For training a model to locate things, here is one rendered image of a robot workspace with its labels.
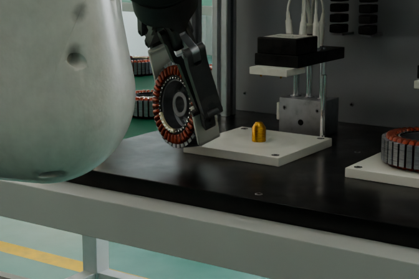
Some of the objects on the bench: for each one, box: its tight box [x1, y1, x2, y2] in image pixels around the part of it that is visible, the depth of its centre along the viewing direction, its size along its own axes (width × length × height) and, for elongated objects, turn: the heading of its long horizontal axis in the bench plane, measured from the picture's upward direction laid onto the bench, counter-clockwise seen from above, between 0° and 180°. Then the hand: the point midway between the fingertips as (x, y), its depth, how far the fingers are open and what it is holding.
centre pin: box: [252, 121, 266, 143], centre depth 125 cm, size 2×2×3 cm
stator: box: [132, 90, 156, 118], centre depth 163 cm, size 11×11×4 cm
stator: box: [152, 62, 218, 148], centre depth 118 cm, size 11×4×11 cm, turn 34°
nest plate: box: [183, 126, 332, 167], centre depth 125 cm, size 15×15×1 cm
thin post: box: [320, 75, 327, 137], centre depth 127 cm, size 2×2×10 cm
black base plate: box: [66, 110, 419, 249], centre depth 120 cm, size 47×64×2 cm
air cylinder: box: [279, 93, 339, 136], centre depth 137 cm, size 5×8×6 cm
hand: (184, 101), depth 117 cm, fingers closed on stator, 11 cm apart
